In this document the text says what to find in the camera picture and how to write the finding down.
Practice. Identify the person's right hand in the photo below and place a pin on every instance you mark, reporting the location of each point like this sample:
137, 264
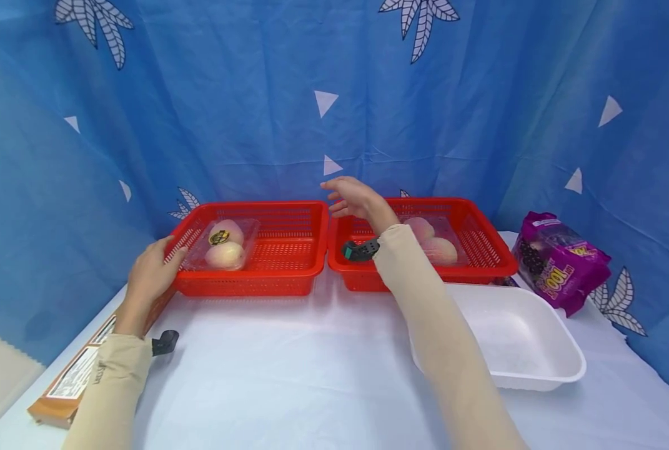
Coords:
362, 199

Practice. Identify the person's left hand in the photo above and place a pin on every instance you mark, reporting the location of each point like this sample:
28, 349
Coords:
146, 284

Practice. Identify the person's right fingers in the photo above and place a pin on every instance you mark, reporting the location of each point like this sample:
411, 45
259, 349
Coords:
337, 195

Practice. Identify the person's left thumb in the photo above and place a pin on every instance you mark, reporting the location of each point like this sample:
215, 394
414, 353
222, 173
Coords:
178, 254

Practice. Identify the person's left fingers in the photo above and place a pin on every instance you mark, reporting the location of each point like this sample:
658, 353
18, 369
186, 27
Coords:
157, 244

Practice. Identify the red plastic basket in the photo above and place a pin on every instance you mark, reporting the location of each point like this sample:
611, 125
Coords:
289, 250
480, 244

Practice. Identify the person's left forearm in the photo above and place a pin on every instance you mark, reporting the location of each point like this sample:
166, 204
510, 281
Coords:
112, 394

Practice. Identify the person's right forearm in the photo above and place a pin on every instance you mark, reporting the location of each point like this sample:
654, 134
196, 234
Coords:
441, 337

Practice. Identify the pale pink apple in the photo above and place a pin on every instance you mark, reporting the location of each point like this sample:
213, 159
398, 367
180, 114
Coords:
230, 229
225, 256
441, 251
421, 228

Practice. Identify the black wrist band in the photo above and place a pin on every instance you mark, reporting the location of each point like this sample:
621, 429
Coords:
359, 250
165, 342

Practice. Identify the clear plastic fruit package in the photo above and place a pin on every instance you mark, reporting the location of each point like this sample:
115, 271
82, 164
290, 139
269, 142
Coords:
250, 234
452, 231

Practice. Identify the long orange cardboard box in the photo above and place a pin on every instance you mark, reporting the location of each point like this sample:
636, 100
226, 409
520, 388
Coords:
67, 384

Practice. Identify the white foam tray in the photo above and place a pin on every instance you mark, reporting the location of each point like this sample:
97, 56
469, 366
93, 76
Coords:
514, 337

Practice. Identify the purple snack bag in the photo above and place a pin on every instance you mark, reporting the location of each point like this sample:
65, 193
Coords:
564, 269

